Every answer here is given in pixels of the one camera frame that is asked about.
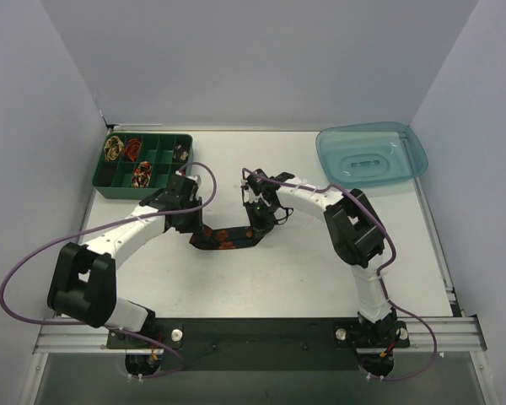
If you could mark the rolled red black tie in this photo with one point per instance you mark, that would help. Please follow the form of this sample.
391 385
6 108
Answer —
132 150

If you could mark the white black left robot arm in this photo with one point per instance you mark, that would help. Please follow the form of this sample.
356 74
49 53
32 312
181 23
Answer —
84 285

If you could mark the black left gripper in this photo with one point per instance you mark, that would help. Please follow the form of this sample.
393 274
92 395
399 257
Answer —
187 224

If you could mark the green compartment organizer tray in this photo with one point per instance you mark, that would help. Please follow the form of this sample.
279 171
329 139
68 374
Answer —
132 165

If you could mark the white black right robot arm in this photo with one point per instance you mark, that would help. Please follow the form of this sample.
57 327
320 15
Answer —
357 235

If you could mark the rolled beige brown tie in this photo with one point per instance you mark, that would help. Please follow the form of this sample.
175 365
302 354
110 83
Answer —
113 148

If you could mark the teal translucent plastic tub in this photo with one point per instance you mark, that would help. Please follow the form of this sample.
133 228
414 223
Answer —
370 154

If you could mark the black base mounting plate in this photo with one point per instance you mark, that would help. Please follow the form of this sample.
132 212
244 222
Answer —
276 344

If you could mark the rolled dark patterned tie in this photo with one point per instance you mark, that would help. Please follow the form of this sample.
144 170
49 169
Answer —
181 153

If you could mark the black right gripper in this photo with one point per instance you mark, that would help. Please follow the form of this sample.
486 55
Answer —
263 217

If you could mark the black orange floral tie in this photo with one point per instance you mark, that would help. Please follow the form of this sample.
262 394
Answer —
241 237

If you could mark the aluminium front rail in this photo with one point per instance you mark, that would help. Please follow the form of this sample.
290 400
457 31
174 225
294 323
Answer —
453 334

